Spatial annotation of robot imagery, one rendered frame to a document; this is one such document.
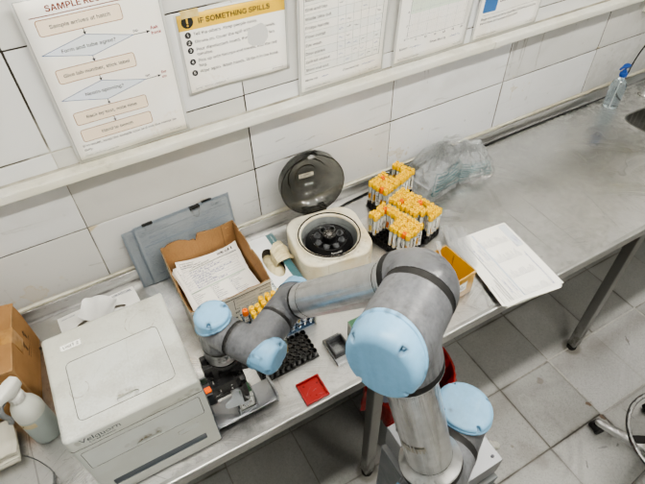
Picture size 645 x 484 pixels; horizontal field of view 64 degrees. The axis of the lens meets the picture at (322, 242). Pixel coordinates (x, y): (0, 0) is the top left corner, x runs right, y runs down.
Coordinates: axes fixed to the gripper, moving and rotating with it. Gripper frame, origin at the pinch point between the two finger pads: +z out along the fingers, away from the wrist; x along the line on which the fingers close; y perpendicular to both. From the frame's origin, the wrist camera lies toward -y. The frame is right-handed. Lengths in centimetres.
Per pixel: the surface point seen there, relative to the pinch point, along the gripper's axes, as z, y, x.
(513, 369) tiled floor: 96, -122, 0
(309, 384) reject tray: 8.4, -17.3, 2.3
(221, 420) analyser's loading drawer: 4.6, 7.3, 1.6
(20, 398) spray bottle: -10, 46, -19
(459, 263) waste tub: 1, -75, -7
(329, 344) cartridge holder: 5.0, -27.3, -4.1
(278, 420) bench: 8.6, -5.7, 7.0
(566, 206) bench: 9, -131, -13
